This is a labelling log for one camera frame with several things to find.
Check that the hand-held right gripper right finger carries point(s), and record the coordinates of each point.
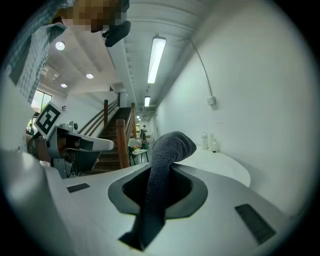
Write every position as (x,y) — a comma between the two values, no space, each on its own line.
(220,225)

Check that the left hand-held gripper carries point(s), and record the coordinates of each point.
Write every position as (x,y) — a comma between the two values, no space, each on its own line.
(47,118)

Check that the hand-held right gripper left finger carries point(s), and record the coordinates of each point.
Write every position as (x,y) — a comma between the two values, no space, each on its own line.
(95,212)

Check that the dark blue cloth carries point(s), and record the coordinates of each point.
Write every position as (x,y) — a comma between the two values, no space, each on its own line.
(162,160)

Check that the person's left forearm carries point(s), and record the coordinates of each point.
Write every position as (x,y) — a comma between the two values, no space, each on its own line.
(41,151)

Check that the white curved table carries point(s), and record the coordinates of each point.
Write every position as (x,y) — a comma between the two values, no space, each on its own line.
(212,165)

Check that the wooden staircase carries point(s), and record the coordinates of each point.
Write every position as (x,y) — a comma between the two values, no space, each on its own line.
(112,140)

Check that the white chair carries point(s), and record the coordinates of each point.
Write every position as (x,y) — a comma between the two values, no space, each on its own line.
(132,146)

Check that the colourful flower bunch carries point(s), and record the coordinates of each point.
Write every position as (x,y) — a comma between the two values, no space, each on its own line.
(136,148)

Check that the round ceiling light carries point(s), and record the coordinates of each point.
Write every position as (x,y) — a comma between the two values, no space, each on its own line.
(60,45)
(63,85)
(89,75)

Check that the window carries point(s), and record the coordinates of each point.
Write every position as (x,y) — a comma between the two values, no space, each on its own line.
(41,100)

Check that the ceiling tube lamp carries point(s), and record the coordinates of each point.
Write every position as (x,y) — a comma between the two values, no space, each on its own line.
(156,60)
(147,101)

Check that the white tube with black cap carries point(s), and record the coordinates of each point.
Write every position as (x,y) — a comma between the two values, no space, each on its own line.
(214,147)

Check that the white ribbed vase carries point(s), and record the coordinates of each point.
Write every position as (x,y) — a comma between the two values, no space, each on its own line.
(211,141)

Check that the white bottle with blue lid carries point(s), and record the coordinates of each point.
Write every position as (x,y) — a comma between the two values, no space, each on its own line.
(204,141)

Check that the checked shirt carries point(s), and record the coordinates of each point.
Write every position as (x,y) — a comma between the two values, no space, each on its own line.
(32,50)

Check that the black head-worn camera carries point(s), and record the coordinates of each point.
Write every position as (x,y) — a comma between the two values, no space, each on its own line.
(116,33)

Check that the white wall junction box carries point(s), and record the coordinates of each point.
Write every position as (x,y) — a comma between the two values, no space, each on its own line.
(211,100)

